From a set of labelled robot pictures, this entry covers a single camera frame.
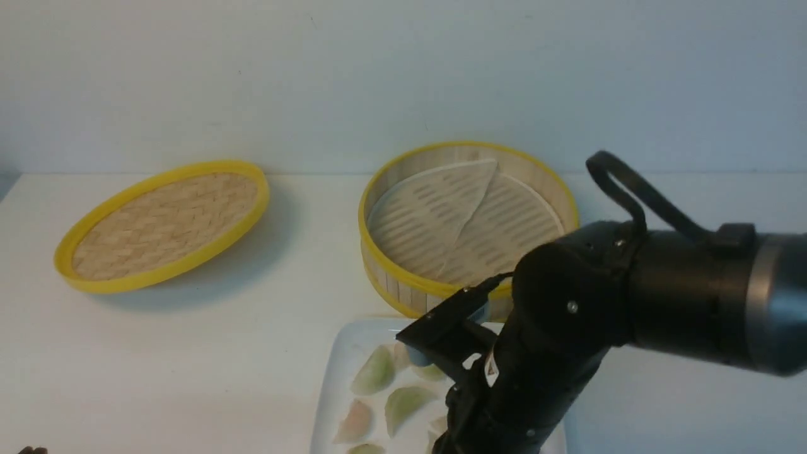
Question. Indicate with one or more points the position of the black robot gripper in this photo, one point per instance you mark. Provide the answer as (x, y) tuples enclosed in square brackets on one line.
[(567, 313)]

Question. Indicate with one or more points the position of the yellow rimmed bamboo steamer basket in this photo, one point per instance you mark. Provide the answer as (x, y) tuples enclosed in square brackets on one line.
[(413, 295)]

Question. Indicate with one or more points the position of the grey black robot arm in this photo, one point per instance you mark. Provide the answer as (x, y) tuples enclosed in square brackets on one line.
[(734, 297)]

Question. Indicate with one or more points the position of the white square ceramic plate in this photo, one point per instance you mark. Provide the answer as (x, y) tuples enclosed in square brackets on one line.
[(352, 347)]

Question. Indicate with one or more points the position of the white perforated steamer liner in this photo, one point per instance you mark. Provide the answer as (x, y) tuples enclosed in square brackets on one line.
[(462, 223)]

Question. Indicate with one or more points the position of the green dumpling top centre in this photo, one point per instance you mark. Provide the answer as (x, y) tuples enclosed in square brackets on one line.
[(429, 373)]

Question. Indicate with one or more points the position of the pink dumpling top centre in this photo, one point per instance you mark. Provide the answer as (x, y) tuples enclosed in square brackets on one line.
[(401, 358)]

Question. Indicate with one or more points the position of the pink dumpling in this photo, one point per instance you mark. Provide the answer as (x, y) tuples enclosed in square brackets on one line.
[(401, 358), (355, 426), (439, 425)]

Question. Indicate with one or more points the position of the pink dumpling centre right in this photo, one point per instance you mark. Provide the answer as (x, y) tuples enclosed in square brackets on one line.
[(439, 425)]

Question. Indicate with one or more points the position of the green dumpling upper left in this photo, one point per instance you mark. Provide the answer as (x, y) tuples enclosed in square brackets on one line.
[(376, 374)]

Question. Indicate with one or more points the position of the pink dumpling left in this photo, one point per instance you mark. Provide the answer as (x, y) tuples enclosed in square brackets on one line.
[(355, 426)]

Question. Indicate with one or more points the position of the green dumpling bottom left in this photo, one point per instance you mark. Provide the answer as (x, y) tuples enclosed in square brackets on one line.
[(366, 448)]

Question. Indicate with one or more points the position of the yellow rimmed bamboo steamer lid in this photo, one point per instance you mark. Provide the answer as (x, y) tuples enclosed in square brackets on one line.
[(162, 227)]

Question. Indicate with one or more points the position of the dark object bottom left corner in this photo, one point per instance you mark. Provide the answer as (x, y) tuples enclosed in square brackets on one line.
[(34, 450)]

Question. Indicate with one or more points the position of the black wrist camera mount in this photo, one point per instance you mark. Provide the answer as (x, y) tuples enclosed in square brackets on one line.
[(450, 333)]

